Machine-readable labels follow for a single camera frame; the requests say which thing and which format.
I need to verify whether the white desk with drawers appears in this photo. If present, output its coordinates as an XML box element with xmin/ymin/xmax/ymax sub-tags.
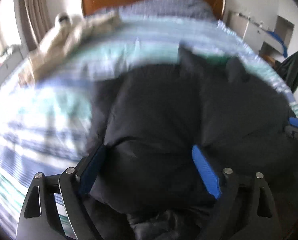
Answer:
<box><xmin>227</xmin><ymin>11</ymin><xmax>294</xmax><ymax>57</ymax></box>

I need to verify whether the blue cloth on desk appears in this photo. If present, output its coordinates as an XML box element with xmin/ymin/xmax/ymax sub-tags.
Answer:
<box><xmin>267</xmin><ymin>30</ymin><xmax>288</xmax><ymax>58</ymax></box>

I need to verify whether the beige crumpled garment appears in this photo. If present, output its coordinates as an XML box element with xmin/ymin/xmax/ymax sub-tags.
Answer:
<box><xmin>18</xmin><ymin>11</ymin><xmax>121</xmax><ymax>86</ymax></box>

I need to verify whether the chair with dark jacket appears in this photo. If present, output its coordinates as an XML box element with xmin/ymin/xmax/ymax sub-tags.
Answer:
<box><xmin>263</xmin><ymin>51</ymin><xmax>298</xmax><ymax>93</ymax></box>

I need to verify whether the blue checked pillow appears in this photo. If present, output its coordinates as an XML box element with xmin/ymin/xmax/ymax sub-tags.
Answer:
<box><xmin>92</xmin><ymin>0</ymin><xmax>216</xmax><ymax>21</ymax></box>

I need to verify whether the white window side cabinet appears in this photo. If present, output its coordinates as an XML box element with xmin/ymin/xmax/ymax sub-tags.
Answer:
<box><xmin>0</xmin><ymin>47</ymin><xmax>28</xmax><ymax>87</ymax></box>

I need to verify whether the striped blue green duvet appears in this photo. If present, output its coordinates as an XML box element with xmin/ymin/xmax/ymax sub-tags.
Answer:
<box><xmin>0</xmin><ymin>14</ymin><xmax>298</xmax><ymax>239</ymax></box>

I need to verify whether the beige curtain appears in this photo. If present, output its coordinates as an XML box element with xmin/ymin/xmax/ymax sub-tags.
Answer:
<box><xmin>19</xmin><ymin>0</ymin><xmax>52</xmax><ymax>51</ymax></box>

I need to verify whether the black puffer jacket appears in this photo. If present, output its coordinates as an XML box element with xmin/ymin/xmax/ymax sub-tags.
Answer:
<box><xmin>85</xmin><ymin>47</ymin><xmax>298</xmax><ymax>239</ymax></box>

